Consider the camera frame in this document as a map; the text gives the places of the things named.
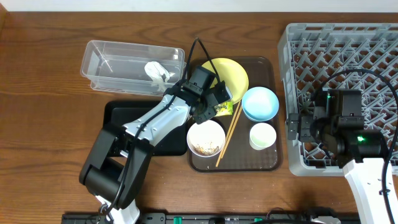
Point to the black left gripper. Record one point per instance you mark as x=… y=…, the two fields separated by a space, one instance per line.
x=208 y=107

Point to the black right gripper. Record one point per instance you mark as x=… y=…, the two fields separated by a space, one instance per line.
x=299 y=127

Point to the green yellow snack wrapper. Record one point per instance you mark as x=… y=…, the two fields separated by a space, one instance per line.
x=224 y=109

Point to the pink bowl with food scraps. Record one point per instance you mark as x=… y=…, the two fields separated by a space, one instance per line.
x=206 y=139

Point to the white napkin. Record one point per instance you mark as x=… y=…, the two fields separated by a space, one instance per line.
x=158 y=74

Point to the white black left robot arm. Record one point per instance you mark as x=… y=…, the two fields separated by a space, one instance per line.
x=116 y=166

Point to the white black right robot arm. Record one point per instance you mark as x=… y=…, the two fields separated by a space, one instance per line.
x=363 y=156

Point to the grey dishwasher rack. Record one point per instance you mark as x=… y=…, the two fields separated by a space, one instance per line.
x=346 y=56

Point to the black food waste tray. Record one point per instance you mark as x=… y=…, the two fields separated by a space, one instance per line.
x=120 y=112

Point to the clear plastic waste bin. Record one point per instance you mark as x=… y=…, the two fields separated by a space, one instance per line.
x=119 y=67

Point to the yellow plastic plate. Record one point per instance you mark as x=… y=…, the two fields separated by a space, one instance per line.
x=234 y=76

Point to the wooden chopstick left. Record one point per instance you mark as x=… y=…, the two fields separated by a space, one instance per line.
x=228 y=133

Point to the wooden chopstick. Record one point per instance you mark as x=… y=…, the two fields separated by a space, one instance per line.
x=231 y=133
x=228 y=133

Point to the wooden chopstick right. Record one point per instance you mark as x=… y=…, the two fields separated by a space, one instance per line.
x=231 y=133

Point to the light blue plastic bowl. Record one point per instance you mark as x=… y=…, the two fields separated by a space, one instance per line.
x=260 y=104

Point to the dark brown serving tray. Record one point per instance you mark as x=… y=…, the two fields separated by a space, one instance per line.
x=239 y=155

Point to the pale green plastic cup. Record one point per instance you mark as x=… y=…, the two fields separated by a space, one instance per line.
x=261 y=136

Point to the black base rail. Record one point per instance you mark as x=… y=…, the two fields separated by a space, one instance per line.
x=318 y=214

